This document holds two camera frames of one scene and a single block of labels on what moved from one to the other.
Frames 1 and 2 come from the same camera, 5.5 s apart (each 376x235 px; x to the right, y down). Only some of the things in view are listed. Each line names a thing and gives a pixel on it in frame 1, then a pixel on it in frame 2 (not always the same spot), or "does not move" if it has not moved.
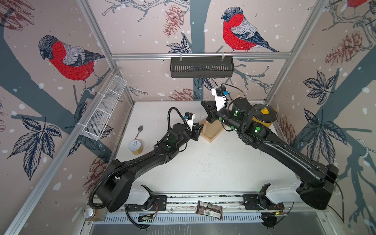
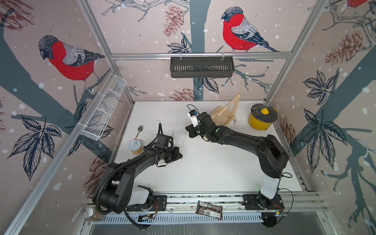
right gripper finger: [209, 106] → [192, 130]
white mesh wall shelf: [94, 129] does not move
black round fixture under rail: [270, 219] does not move
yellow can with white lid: [135, 147] does not move
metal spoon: [139, 129] does not move
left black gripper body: [187, 136] → [166, 156]
